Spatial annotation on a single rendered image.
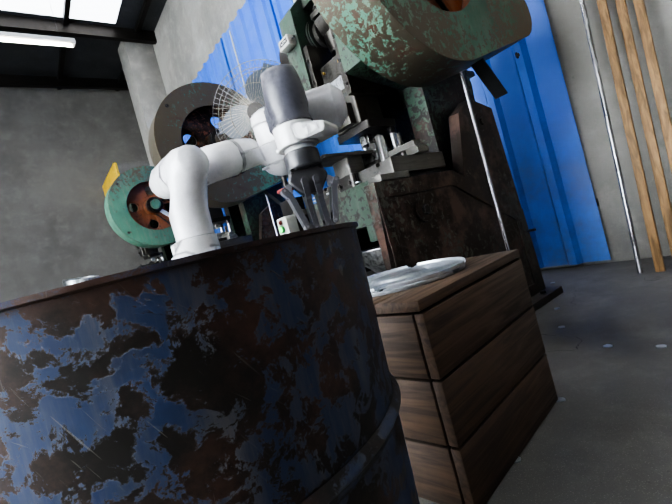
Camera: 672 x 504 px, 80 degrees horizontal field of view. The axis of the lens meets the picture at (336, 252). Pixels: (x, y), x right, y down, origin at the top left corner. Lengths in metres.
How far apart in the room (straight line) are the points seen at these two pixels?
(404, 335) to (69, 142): 7.91
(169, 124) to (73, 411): 2.62
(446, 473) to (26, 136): 8.03
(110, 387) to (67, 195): 7.82
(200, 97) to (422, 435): 2.58
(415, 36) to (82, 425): 1.22
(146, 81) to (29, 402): 6.98
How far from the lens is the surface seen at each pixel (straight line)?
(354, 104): 1.62
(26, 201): 7.98
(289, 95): 0.86
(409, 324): 0.65
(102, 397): 0.23
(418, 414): 0.72
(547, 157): 2.47
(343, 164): 1.53
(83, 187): 8.09
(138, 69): 7.22
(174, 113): 2.84
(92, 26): 7.17
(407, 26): 1.29
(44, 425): 0.24
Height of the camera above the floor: 0.47
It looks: 1 degrees down
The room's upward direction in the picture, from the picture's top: 15 degrees counter-clockwise
